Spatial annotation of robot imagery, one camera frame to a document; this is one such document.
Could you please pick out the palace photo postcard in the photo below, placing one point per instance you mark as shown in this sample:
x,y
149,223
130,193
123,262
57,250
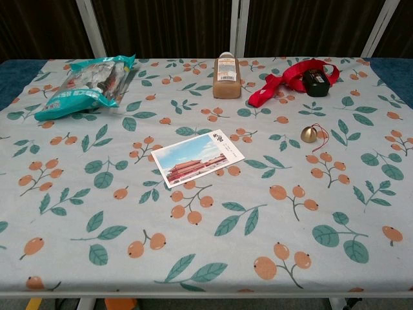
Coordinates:
x,y
197,159

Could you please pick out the floral print tablecloth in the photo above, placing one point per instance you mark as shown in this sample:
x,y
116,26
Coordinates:
x,y
206,226

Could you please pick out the brown drink bottle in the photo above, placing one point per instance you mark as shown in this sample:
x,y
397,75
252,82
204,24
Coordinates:
x,y
226,82

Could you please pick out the black box device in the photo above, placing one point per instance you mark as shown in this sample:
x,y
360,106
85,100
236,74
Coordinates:
x,y
317,84

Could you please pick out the dark brown curtain panel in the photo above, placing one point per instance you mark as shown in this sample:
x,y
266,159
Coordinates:
x,y
38,29
309,29
403,29
164,29

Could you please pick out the teal snack bag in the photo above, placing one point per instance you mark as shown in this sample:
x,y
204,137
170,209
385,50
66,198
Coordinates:
x,y
80,87

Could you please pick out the orange object under table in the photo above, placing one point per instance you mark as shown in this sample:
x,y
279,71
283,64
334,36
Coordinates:
x,y
121,304

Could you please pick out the white table leg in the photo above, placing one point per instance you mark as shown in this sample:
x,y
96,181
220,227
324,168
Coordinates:
x,y
86,304
337,304

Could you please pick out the white frame post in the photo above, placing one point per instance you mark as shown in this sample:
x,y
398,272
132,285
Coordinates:
x,y
92,29
377,29
239,29

